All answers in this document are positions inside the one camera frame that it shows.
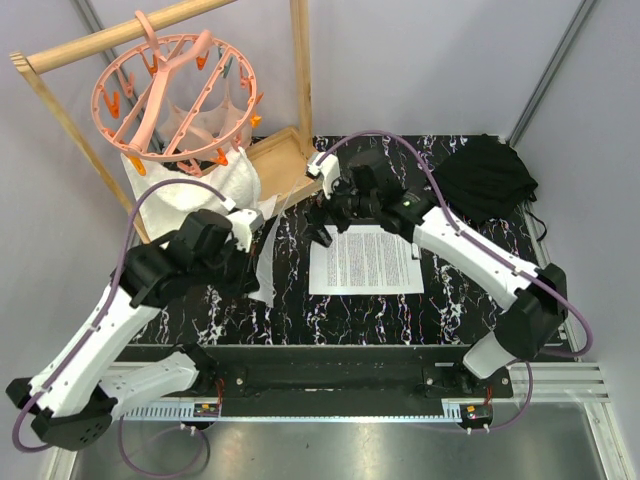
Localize black cloth bundle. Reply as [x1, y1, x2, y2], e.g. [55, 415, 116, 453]
[433, 134, 538, 225]

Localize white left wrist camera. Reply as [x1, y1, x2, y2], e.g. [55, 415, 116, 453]
[226, 209, 264, 252]

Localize aluminium rail frame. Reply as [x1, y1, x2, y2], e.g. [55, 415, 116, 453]
[47, 319, 631, 480]

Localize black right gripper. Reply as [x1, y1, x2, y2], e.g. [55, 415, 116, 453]
[302, 170, 379, 249]

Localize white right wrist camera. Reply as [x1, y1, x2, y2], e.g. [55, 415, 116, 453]
[306, 152, 340, 199]

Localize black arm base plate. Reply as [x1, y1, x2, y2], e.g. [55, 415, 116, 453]
[158, 344, 514, 399]

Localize sheer pink mesh garment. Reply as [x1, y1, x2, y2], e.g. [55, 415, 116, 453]
[157, 80, 246, 151]

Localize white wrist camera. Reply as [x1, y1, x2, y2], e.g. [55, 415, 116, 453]
[306, 152, 340, 199]
[226, 209, 264, 252]

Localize wooden drying rack frame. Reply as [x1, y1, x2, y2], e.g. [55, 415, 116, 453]
[8, 0, 337, 246]

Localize white towel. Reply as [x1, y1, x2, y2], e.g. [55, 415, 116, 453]
[121, 149, 278, 240]

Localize black marble pattern mat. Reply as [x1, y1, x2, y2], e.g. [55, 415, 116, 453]
[130, 135, 540, 348]

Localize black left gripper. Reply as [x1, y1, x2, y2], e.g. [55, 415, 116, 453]
[193, 236, 261, 298]

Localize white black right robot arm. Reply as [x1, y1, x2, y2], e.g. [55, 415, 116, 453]
[306, 156, 567, 397]

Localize printed paper sheet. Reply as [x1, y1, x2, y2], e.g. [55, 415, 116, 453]
[248, 218, 277, 308]
[309, 225, 416, 296]

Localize pink round clip hanger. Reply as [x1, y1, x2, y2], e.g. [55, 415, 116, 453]
[91, 11, 263, 177]

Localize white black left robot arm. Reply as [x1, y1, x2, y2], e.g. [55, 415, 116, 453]
[6, 209, 264, 451]

